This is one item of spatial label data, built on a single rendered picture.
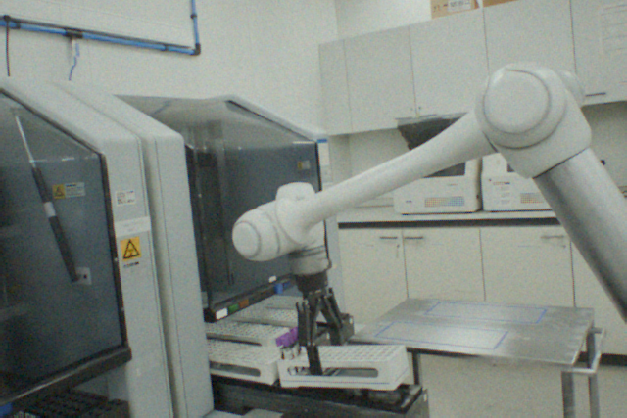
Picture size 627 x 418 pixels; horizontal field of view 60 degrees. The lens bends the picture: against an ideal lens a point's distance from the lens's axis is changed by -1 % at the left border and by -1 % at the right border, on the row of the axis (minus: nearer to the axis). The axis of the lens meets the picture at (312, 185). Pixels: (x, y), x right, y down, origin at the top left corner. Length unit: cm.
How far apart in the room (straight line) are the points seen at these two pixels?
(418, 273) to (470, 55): 148
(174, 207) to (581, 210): 88
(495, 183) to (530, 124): 262
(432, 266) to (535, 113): 286
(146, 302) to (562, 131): 91
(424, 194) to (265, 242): 259
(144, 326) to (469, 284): 262
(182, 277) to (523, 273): 250
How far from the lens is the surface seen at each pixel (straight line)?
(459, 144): 110
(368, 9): 450
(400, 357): 127
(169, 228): 133
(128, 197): 125
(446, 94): 383
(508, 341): 157
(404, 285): 376
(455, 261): 360
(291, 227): 109
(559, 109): 87
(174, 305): 135
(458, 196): 352
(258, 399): 142
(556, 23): 372
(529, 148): 89
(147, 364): 131
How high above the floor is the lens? 135
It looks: 3 degrees down
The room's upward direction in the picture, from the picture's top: 6 degrees counter-clockwise
